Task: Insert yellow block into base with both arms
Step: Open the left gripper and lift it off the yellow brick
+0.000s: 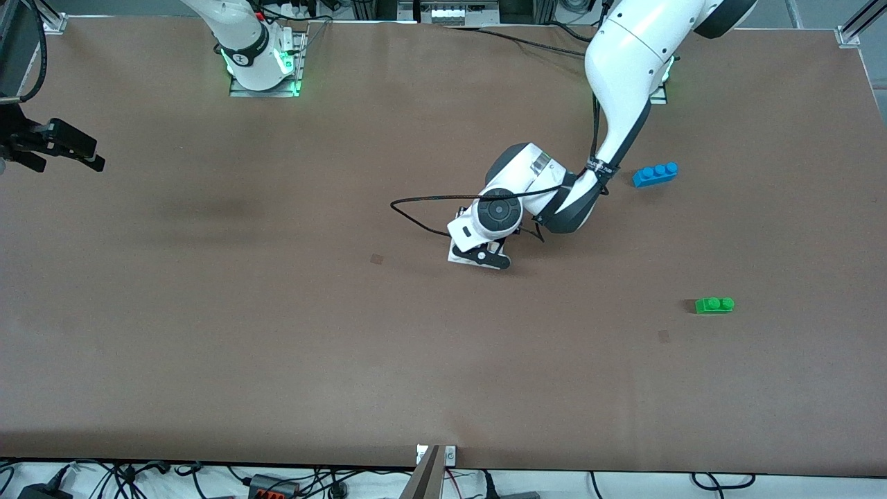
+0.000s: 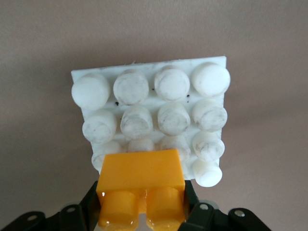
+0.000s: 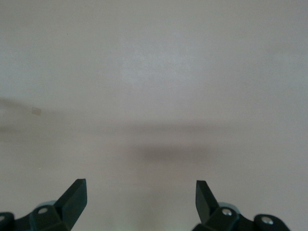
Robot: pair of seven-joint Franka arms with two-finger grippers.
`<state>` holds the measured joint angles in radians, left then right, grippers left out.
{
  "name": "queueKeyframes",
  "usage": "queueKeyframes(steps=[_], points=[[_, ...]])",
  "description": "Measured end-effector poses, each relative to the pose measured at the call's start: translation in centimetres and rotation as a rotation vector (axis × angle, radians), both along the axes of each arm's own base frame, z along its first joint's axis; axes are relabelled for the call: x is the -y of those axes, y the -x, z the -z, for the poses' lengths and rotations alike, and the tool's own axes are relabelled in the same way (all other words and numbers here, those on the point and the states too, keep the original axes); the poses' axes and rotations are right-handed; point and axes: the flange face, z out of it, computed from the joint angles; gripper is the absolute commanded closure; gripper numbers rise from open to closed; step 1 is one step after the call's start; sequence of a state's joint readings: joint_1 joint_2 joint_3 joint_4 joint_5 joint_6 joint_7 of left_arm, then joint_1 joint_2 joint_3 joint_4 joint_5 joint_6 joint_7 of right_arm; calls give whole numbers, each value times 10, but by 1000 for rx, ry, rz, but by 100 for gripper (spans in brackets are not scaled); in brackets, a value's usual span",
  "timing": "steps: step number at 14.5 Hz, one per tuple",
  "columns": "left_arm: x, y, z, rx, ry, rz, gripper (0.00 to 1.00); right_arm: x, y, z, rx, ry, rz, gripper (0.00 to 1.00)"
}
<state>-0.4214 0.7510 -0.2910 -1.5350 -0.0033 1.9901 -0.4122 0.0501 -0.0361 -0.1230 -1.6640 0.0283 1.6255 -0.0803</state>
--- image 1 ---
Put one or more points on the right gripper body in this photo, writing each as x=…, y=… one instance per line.
x=21, y=138

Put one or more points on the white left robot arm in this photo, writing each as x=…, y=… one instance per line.
x=630, y=48

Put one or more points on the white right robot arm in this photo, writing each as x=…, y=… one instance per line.
x=242, y=41

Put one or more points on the blue three-stud block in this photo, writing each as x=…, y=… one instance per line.
x=651, y=177

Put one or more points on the green two-stud block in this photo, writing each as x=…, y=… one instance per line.
x=714, y=306

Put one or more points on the white power strip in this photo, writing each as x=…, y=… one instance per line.
x=457, y=14

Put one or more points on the black plug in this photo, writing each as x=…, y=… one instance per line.
x=488, y=485

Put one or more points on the orange black connector box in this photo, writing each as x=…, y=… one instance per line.
x=274, y=491

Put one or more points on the black power adapter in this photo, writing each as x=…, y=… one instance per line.
x=41, y=493

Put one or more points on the metal table corner bracket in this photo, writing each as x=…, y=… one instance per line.
x=55, y=25
x=848, y=37

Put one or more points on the aluminium frame profile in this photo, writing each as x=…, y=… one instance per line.
x=43, y=8
x=870, y=14

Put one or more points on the white metal edge bracket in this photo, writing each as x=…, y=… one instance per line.
x=450, y=456

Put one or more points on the grey camera stand post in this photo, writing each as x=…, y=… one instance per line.
x=424, y=482

